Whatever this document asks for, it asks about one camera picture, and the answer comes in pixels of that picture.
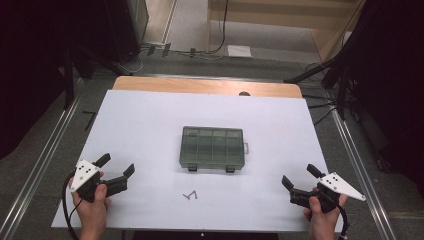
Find aluminium floor rail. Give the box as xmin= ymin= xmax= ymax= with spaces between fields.
xmin=0 ymin=95 xmax=83 ymax=240
xmin=330 ymin=108 xmax=398 ymax=240

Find black hanging cable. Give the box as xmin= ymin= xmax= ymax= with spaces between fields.
xmin=212 ymin=0 xmax=231 ymax=54

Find grey translucent compartment box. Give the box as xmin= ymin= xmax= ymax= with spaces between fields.
xmin=179 ymin=125 xmax=250 ymax=174

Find black metal stand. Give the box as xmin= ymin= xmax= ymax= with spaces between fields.
xmin=62 ymin=44 xmax=134 ymax=110
xmin=283 ymin=29 xmax=369 ymax=122

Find white floor cable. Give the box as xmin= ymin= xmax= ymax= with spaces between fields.
xmin=117 ymin=49 xmax=145 ymax=75

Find white table sheet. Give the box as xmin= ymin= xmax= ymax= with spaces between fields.
xmin=51 ymin=89 xmax=348 ymax=233

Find person's left hand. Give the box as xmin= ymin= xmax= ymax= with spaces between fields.
xmin=71 ymin=184 xmax=112 ymax=231

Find black cabinet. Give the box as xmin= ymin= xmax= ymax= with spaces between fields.
xmin=102 ymin=0 xmax=150 ymax=65

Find light wooden shelf frame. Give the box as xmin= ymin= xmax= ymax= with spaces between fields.
xmin=205 ymin=0 xmax=368 ymax=63

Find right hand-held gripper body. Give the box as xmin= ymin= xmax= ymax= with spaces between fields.
xmin=289 ymin=171 xmax=367 ymax=214

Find person's right hand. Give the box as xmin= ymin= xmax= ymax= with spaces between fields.
xmin=303 ymin=194 xmax=349 ymax=232

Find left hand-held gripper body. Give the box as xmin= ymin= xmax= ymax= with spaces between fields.
xmin=69 ymin=159 xmax=129 ymax=204

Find black floor cables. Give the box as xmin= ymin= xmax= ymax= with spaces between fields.
xmin=301 ymin=94 xmax=338 ymax=127

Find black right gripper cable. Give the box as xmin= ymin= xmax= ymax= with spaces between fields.
xmin=335 ymin=201 xmax=350 ymax=240

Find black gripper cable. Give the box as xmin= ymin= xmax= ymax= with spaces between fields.
xmin=62 ymin=171 xmax=83 ymax=240
xmin=335 ymin=201 xmax=350 ymax=240

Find black angled floor tool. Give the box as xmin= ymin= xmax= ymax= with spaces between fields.
xmin=82 ymin=110 xmax=98 ymax=132

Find white paper on floor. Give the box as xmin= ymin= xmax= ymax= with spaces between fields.
xmin=227 ymin=44 xmax=253 ymax=58

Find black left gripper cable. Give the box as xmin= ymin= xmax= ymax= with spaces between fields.
xmin=62 ymin=171 xmax=83 ymax=240

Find dark curtain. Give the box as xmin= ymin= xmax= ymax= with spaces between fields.
xmin=0 ymin=0 xmax=111 ymax=161
xmin=343 ymin=0 xmax=424 ymax=198

